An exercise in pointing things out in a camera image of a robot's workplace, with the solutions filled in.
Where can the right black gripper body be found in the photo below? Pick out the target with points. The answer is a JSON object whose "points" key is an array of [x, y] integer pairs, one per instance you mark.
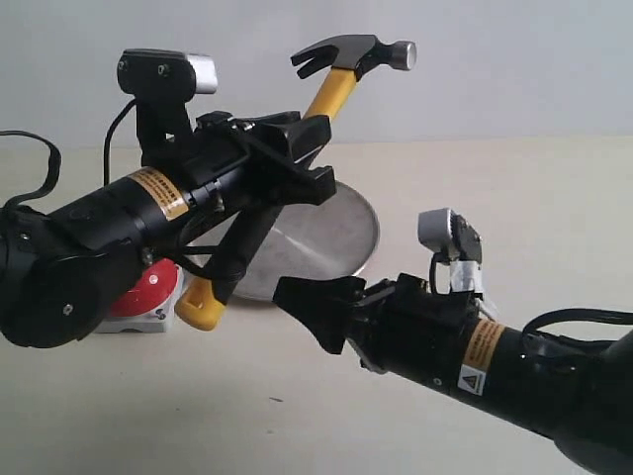
{"points": [[401, 327]]}

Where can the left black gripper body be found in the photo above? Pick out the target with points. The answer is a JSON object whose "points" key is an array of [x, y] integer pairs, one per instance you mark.
{"points": [[199, 175]]}

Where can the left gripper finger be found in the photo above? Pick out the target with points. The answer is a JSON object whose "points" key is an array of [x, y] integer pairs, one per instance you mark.
{"points": [[285, 181], [288, 140]]}

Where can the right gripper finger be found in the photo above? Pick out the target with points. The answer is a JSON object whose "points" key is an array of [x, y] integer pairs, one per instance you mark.
{"points": [[323, 307]]}

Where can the yellow black claw hammer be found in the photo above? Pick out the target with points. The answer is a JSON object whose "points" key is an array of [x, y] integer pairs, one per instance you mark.
{"points": [[346, 59]]}

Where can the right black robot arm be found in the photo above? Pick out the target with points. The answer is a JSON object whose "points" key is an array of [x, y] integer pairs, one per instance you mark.
{"points": [[576, 393]]}

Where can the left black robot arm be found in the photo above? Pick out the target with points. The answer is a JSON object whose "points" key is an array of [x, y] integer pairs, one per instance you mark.
{"points": [[62, 271]]}

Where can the red dome push button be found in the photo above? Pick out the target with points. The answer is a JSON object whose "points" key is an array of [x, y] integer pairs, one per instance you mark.
{"points": [[149, 306]]}

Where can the round steel plate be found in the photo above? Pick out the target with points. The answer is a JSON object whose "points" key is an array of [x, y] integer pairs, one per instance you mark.
{"points": [[334, 239]]}

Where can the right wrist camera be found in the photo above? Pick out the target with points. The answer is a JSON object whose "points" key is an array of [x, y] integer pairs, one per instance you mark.
{"points": [[453, 243]]}

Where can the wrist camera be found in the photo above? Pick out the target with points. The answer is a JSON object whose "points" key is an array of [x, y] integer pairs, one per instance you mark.
{"points": [[162, 82], [453, 243]]}

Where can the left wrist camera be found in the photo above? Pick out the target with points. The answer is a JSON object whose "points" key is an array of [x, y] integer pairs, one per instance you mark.
{"points": [[162, 82]]}

